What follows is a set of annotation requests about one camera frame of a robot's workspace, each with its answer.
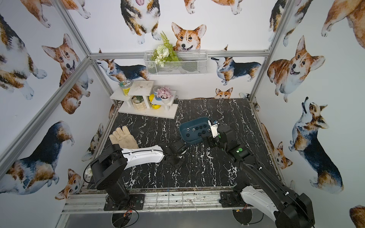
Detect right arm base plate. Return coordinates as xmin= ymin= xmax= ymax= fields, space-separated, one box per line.
xmin=219 ymin=191 xmax=256 ymax=209

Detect white tiered display shelf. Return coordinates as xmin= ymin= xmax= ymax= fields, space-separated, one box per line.
xmin=110 ymin=80 xmax=178 ymax=119

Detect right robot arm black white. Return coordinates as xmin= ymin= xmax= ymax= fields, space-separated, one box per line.
xmin=202 ymin=122 xmax=315 ymax=228

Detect beige work glove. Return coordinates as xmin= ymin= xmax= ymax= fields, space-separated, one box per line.
xmin=109 ymin=126 xmax=139 ymax=149

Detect green white artificial flowers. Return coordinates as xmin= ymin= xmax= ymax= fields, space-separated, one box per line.
xmin=150 ymin=31 xmax=181 ymax=67

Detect white wire wall basket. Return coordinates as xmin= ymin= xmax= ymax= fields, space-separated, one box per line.
xmin=144 ymin=51 xmax=208 ymax=76

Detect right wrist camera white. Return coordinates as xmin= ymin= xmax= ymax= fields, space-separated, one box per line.
xmin=208 ymin=120 xmax=219 ymax=138

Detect yellow round toy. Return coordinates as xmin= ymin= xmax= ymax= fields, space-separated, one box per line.
xmin=149 ymin=93 xmax=162 ymax=110

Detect blue cup on shelf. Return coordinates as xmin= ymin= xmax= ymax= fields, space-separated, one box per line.
xmin=153 ymin=86 xmax=161 ymax=101

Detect teal plastic storage box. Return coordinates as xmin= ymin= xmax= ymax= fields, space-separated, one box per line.
xmin=179 ymin=117 xmax=212 ymax=146

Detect pink flowers in white pot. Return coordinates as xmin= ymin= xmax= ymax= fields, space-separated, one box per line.
xmin=157 ymin=86 xmax=172 ymax=104

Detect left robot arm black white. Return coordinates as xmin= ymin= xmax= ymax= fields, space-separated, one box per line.
xmin=83 ymin=140 xmax=187 ymax=205

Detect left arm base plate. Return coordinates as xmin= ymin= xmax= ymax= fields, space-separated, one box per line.
xmin=104 ymin=194 xmax=145 ymax=211

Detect woven basket with plant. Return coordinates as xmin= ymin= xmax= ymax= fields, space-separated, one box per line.
xmin=132 ymin=96 xmax=147 ymax=111

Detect green yellow snack cup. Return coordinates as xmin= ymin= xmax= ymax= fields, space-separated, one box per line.
xmin=119 ymin=80 xmax=133 ymax=96

